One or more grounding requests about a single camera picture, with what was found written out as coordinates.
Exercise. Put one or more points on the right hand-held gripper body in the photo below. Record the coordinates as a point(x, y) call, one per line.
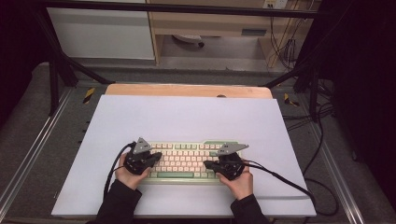
point(232, 165)

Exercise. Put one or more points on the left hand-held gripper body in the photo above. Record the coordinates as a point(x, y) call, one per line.
point(138, 160)

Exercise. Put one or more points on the green and pink keyboard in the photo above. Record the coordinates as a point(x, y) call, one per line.
point(186, 161)

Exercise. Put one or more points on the person's left hand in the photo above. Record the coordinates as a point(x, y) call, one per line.
point(129, 180)

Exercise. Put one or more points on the person's right hand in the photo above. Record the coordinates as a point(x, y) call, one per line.
point(239, 186)

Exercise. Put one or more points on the white table board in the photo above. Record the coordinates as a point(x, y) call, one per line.
point(186, 121)

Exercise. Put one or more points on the wooden table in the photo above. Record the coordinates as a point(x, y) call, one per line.
point(186, 90)

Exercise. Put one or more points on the white chair base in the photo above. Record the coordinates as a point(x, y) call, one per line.
point(188, 39)

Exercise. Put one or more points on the white cabinet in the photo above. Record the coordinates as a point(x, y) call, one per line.
point(99, 34)

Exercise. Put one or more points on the light wooden desk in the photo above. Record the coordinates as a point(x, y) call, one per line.
point(202, 25)

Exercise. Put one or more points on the black metal crossbar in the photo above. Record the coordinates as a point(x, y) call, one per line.
point(186, 8)

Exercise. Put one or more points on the black curtain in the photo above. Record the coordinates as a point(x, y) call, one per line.
point(18, 46)
point(367, 77)

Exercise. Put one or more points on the aluminium floor rail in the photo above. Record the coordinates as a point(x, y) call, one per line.
point(339, 174)
point(34, 149)

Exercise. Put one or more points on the black metal frame stand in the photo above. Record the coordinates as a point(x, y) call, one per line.
point(314, 93)
point(53, 87)

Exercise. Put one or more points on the white wall socket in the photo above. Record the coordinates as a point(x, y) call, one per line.
point(275, 3)

